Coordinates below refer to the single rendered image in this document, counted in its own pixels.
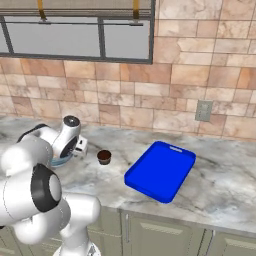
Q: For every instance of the pale green drawer front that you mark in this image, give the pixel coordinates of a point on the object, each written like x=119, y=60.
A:
x=108, y=220
x=106, y=245

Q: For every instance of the light blue bowl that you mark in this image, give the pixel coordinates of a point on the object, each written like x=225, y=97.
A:
x=62, y=161

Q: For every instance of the dark grey framed window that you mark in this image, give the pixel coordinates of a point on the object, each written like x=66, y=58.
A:
x=101, y=40

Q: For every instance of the grey wall outlet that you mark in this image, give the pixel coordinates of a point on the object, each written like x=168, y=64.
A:
x=203, y=110

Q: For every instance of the pale green cupboard door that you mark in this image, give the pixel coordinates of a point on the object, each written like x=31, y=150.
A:
x=163, y=238
x=13, y=245
x=235, y=245

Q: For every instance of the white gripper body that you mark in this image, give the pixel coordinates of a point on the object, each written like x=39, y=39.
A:
x=81, y=152

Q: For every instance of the chocolate cupcake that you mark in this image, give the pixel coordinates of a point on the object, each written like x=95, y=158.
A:
x=104, y=157

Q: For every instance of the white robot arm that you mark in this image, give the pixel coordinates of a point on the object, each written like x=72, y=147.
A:
x=23, y=186

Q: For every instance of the blue tray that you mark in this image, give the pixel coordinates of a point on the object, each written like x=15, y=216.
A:
x=160, y=171

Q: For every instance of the beige window blind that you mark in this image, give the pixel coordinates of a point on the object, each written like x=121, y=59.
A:
x=86, y=7

